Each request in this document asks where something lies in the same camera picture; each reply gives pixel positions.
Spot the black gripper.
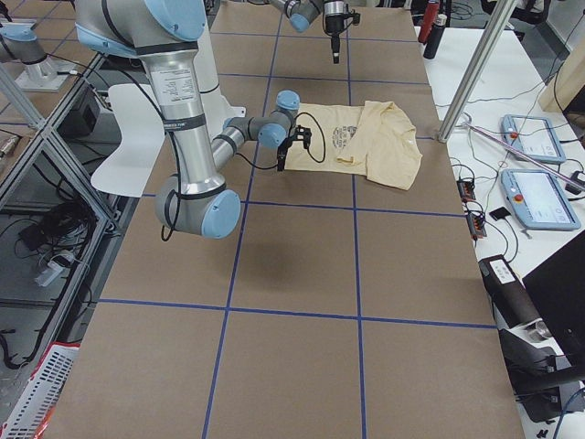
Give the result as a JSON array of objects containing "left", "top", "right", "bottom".
[
  {"left": 277, "top": 134, "right": 296, "bottom": 172},
  {"left": 324, "top": 14, "right": 344, "bottom": 63}
]

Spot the beige long sleeve shirt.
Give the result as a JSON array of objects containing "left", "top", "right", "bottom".
[{"left": 285, "top": 101, "right": 422, "bottom": 190}]

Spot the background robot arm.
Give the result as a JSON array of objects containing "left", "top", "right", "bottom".
[{"left": 1, "top": 22, "right": 66, "bottom": 92}]

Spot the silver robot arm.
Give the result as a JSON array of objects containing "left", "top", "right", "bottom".
[
  {"left": 75, "top": 1, "right": 300, "bottom": 239},
  {"left": 268, "top": 0, "right": 351, "bottom": 64}
]

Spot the black bottle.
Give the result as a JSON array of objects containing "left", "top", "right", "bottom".
[{"left": 422, "top": 14, "right": 447, "bottom": 59}]

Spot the red bottle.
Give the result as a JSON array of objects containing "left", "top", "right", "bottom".
[{"left": 418, "top": 0, "right": 440, "bottom": 44}]

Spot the white plastic chair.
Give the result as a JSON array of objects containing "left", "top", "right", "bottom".
[{"left": 90, "top": 83, "right": 165, "bottom": 198}]

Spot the orange circuit board upper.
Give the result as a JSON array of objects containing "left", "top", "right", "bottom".
[{"left": 456, "top": 179, "right": 476, "bottom": 202}]

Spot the orange circuit board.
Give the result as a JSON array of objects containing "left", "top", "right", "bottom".
[
  {"left": 456, "top": 179, "right": 476, "bottom": 202},
  {"left": 466, "top": 211, "right": 487, "bottom": 241}
]

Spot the orange circuit board lower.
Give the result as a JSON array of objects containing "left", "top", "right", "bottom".
[{"left": 466, "top": 211, "right": 487, "bottom": 241}]

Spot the upper teach pendant tablet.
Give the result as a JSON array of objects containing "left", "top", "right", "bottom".
[{"left": 500, "top": 114, "right": 567, "bottom": 165}]

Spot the teach pendant tablet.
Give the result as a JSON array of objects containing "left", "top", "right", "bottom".
[
  {"left": 500, "top": 169, "right": 581, "bottom": 231},
  {"left": 500, "top": 114, "right": 567, "bottom": 165}
]

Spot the pink metal rod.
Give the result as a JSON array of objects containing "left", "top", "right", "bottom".
[{"left": 463, "top": 123, "right": 585, "bottom": 192}]

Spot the white power strip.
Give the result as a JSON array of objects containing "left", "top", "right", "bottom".
[{"left": 35, "top": 254, "right": 73, "bottom": 287}]

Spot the lower teach pendant tablet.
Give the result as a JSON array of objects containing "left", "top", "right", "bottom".
[{"left": 500, "top": 169, "right": 581, "bottom": 231}]

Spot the black monitor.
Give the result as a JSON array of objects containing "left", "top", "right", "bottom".
[{"left": 523, "top": 233, "right": 584, "bottom": 365}]

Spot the black device with label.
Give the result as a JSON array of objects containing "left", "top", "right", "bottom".
[{"left": 478, "top": 255, "right": 584, "bottom": 423}]

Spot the white plastic basket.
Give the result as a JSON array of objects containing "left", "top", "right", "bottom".
[{"left": 1, "top": 342, "right": 80, "bottom": 438}]

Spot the wrist camera black cable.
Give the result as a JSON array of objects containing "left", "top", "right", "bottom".
[{"left": 237, "top": 112, "right": 327, "bottom": 170}]

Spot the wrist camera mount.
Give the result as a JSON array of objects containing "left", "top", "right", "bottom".
[
  {"left": 345, "top": 10, "right": 361, "bottom": 27},
  {"left": 293, "top": 125, "right": 312, "bottom": 150}
]

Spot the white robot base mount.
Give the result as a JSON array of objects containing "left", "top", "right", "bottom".
[{"left": 215, "top": 93, "right": 247, "bottom": 123}]

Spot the aluminium frame post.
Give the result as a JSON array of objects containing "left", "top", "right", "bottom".
[{"left": 437, "top": 0, "right": 516, "bottom": 143}]

